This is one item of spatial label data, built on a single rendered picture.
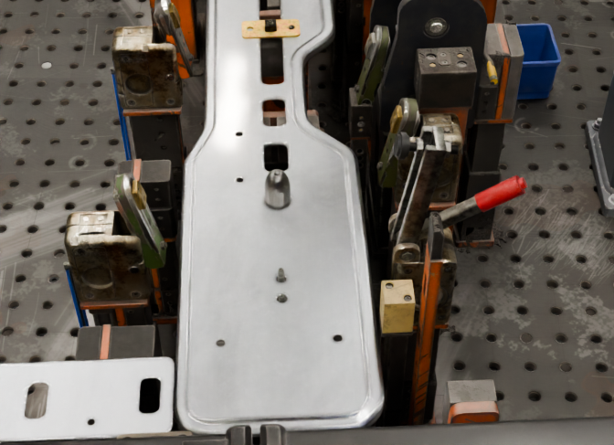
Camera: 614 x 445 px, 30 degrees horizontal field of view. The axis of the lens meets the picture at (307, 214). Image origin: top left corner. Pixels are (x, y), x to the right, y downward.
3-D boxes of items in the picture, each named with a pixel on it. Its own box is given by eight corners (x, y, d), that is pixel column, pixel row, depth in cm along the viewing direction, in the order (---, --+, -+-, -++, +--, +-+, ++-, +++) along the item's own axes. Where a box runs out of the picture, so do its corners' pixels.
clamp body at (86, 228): (96, 366, 160) (54, 196, 134) (180, 363, 160) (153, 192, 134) (91, 421, 153) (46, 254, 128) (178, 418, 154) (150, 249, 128)
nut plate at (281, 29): (241, 38, 161) (241, 32, 161) (241, 22, 164) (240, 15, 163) (300, 37, 162) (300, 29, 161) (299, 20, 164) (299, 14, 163)
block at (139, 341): (105, 444, 151) (71, 315, 130) (188, 440, 151) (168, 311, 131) (100, 510, 144) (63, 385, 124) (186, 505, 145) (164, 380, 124)
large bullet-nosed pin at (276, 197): (265, 200, 142) (263, 163, 137) (290, 199, 142) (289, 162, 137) (266, 218, 140) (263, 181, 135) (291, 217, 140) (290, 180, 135)
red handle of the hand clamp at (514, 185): (391, 221, 128) (516, 163, 122) (401, 232, 129) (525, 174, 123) (395, 249, 125) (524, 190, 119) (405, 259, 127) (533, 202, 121)
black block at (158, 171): (131, 293, 169) (103, 153, 147) (202, 291, 169) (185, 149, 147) (127, 337, 163) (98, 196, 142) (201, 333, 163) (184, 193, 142)
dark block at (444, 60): (398, 265, 172) (416, 47, 141) (444, 262, 172) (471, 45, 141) (402, 290, 168) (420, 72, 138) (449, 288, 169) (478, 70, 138)
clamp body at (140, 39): (132, 188, 183) (101, 15, 158) (206, 185, 184) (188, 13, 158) (128, 230, 177) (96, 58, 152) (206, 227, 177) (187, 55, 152)
